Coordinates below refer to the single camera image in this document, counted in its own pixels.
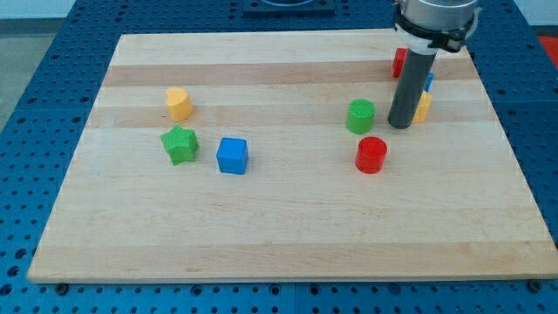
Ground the red cylinder block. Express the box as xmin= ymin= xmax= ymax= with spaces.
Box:
xmin=355 ymin=136 xmax=388 ymax=174

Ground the blue triangle block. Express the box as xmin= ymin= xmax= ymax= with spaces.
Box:
xmin=425 ymin=72 xmax=435 ymax=92

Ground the blue cube block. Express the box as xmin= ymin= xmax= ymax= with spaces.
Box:
xmin=216 ymin=137 xmax=248 ymax=174

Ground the green cylinder block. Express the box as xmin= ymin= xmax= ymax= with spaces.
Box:
xmin=345 ymin=99 xmax=375 ymax=134

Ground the red block at back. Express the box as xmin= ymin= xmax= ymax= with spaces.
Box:
xmin=391 ymin=48 xmax=407 ymax=79

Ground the gray cylindrical pusher rod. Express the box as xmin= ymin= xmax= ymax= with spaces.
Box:
xmin=387 ymin=50 xmax=436 ymax=129

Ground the yellow heart block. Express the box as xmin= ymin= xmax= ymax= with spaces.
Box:
xmin=166 ymin=87 xmax=194 ymax=121

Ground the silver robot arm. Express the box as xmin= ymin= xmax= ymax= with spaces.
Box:
xmin=393 ymin=0 xmax=481 ymax=55

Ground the yellow hexagon block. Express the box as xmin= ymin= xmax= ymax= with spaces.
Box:
xmin=412 ymin=92 xmax=432 ymax=124

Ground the green star block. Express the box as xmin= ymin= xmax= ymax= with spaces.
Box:
xmin=160 ymin=125 xmax=199 ymax=166

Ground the wooden board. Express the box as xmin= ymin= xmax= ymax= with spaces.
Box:
xmin=27 ymin=29 xmax=557 ymax=283

